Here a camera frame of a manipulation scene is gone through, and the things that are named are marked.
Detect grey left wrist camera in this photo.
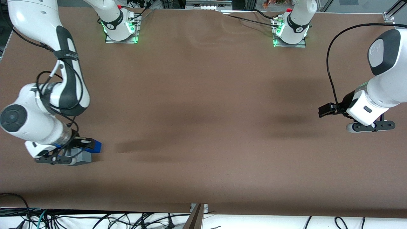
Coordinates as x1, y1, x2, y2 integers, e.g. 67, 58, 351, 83
346, 120, 396, 134

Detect thin black table cable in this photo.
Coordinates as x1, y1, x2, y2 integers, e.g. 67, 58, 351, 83
218, 11, 278, 26

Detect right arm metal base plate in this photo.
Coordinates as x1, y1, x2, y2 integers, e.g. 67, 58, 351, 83
105, 14, 141, 44

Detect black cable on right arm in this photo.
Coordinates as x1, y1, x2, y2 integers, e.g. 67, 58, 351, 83
10, 27, 84, 153

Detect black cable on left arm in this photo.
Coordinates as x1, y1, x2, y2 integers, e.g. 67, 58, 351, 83
326, 23, 396, 112

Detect blue plastic part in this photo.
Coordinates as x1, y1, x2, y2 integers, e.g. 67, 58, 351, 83
80, 141, 102, 154

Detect thick black table cable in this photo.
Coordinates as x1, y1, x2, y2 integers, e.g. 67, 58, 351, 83
250, 9, 282, 20

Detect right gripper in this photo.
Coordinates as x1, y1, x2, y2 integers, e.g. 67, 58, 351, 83
25, 136, 96, 159

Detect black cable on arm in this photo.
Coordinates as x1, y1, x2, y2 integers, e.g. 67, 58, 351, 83
10, 27, 84, 153
326, 23, 396, 112

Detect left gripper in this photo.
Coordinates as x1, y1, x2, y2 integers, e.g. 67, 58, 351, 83
318, 90, 390, 126

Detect gray square base block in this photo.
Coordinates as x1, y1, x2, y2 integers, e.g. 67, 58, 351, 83
68, 149, 93, 166

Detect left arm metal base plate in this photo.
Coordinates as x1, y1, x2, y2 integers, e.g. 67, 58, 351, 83
271, 17, 307, 48

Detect aluminium profile post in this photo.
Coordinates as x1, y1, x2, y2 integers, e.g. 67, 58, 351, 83
183, 204, 208, 229

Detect colourful small objects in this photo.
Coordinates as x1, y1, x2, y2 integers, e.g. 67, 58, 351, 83
262, 0, 288, 9

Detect teal floor cable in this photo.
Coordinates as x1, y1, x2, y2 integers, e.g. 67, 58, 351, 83
36, 209, 49, 229

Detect black looped floor cable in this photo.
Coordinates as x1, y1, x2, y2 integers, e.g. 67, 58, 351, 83
0, 193, 31, 221

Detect grey power strip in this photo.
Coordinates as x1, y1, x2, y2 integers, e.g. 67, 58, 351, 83
185, 0, 233, 10

